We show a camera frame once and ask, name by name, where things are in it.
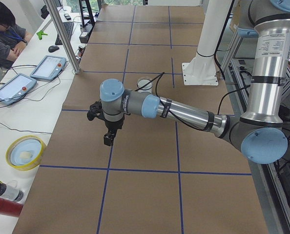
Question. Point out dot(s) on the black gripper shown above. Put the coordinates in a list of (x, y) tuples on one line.
[(113, 125)]

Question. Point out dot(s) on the white enamel cup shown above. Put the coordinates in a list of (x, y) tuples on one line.
[(144, 84)]

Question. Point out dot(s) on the far teach pendant tablet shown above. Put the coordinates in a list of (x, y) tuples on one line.
[(49, 68)]

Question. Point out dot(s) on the teach pendant tablet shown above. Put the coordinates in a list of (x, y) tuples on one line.
[(16, 89), (49, 68)]

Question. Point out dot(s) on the yellow rimmed bowl with lid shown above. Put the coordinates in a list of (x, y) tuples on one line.
[(25, 153)]

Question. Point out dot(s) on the black computer mouse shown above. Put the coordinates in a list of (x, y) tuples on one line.
[(53, 48)]

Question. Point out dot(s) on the near teach pendant tablet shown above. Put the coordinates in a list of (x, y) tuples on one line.
[(16, 89)]

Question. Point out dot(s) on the green plastic clamp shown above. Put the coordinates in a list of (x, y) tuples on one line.
[(40, 34)]

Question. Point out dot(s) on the clear bottle black cap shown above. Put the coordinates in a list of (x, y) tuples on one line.
[(10, 193)]

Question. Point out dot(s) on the seated person in grey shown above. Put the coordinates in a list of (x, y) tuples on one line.
[(13, 38)]

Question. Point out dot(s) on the red cylinder bottle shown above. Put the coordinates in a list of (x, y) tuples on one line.
[(10, 208)]

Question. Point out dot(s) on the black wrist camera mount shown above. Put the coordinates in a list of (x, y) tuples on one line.
[(95, 111)]

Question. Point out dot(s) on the aluminium frame post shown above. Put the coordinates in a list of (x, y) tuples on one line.
[(55, 16)]

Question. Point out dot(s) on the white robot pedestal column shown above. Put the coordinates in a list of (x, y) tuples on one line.
[(202, 70)]

